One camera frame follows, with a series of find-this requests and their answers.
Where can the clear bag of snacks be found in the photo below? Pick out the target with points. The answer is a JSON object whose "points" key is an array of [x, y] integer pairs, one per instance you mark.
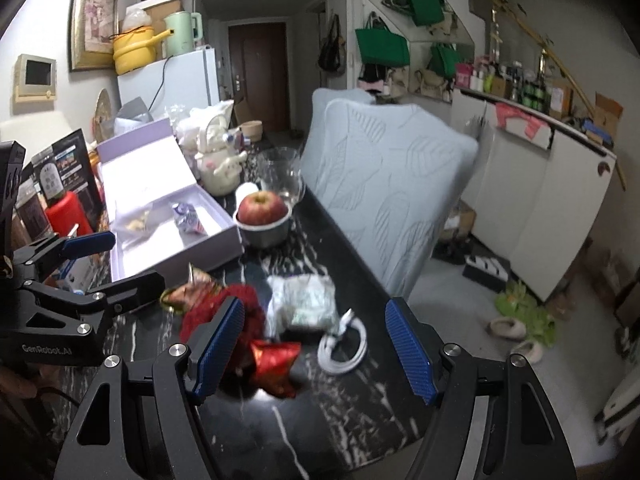
{"points": [[134, 222]]}

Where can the red foil packet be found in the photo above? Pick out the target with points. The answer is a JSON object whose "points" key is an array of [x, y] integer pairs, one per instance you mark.
{"points": [[272, 367]]}

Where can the woven straw fan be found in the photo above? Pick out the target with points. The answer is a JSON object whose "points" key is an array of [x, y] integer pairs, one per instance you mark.
{"points": [[102, 115]]}

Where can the wooden bowl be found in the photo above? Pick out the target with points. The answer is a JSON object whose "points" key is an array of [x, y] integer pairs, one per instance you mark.
{"points": [[250, 128]]}

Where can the black printed box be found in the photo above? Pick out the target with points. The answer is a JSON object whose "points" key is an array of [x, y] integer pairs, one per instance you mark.
{"points": [[65, 170]]}

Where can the pink cloth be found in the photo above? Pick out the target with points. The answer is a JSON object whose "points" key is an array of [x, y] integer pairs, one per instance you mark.
{"points": [[520, 120]]}

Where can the gold framed picture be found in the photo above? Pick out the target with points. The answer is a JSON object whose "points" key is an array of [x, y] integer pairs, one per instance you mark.
{"points": [[92, 20]]}

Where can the red box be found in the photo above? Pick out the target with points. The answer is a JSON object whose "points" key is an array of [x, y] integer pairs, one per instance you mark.
{"points": [[65, 212]]}

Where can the clear glass mug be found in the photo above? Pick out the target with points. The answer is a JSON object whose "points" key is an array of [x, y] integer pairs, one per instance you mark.
{"points": [[280, 172]]}

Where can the white counter cabinet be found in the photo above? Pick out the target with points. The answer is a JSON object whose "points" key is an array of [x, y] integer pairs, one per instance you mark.
{"points": [[525, 190]]}

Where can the green slippers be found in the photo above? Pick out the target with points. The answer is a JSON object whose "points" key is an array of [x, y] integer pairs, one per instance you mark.
{"points": [[525, 307]]}

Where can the white refrigerator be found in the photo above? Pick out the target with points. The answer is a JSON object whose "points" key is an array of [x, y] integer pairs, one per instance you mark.
{"points": [[170, 80]]}

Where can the pale green electric kettle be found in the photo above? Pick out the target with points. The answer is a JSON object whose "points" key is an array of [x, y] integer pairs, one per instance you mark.
{"points": [[181, 32]]}

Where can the wall intercom panel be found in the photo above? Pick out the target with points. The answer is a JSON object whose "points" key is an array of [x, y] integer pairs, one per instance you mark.
{"points": [[35, 77]]}

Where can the lavender gift box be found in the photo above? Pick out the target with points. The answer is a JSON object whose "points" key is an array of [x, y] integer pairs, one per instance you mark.
{"points": [[150, 185]]}

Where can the white round cup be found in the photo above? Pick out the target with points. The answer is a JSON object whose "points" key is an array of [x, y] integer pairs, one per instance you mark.
{"points": [[243, 192]]}

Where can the black and white box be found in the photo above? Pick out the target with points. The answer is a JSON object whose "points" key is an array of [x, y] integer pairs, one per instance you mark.
{"points": [[486, 269]]}

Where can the row of bottles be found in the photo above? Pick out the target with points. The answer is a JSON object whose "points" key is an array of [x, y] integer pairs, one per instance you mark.
{"points": [[515, 82]]}

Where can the grey metal bowl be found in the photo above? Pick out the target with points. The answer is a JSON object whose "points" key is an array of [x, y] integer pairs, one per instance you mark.
{"points": [[262, 234]]}

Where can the black handbag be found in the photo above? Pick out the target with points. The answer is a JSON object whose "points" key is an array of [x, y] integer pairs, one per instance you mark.
{"points": [[330, 45]]}

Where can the white plush-covered kettle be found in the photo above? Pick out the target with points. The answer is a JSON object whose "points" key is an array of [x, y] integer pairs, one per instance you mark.
{"points": [[220, 160]]}

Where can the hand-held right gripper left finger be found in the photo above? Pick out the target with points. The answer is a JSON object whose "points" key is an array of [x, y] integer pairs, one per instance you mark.
{"points": [[220, 347]]}

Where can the red apple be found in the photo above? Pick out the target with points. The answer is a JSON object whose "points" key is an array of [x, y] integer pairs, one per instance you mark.
{"points": [[263, 207]]}

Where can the person's left hand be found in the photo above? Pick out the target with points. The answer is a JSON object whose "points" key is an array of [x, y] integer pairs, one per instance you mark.
{"points": [[17, 382]]}

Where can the chair with leaf-pattern cover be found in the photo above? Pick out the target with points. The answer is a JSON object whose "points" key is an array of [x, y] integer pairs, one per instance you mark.
{"points": [[385, 185]]}

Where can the brown entrance door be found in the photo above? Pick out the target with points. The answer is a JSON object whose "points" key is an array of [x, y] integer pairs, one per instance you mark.
{"points": [[257, 75]]}

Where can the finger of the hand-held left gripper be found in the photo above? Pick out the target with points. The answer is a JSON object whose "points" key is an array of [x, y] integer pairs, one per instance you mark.
{"points": [[90, 242], [130, 290]]}

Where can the cardboard box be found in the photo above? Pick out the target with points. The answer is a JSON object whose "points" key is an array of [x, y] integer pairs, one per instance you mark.
{"points": [[607, 110]]}

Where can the yellow pot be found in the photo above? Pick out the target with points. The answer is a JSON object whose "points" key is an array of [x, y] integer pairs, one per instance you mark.
{"points": [[131, 50]]}

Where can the colourful foil snack packet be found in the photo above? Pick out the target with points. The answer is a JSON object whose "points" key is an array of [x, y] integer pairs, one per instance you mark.
{"points": [[192, 292]]}

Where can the white printed plastic bag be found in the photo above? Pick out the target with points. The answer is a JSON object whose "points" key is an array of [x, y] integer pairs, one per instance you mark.
{"points": [[302, 300]]}

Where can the green tote bag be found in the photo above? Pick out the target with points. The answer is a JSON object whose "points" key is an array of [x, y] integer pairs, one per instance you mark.
{"points": [[442, 57], [382, 46], [422, 1]]}

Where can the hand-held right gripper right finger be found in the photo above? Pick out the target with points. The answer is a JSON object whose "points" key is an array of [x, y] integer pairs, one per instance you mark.
{"points": [[407, 350]]}

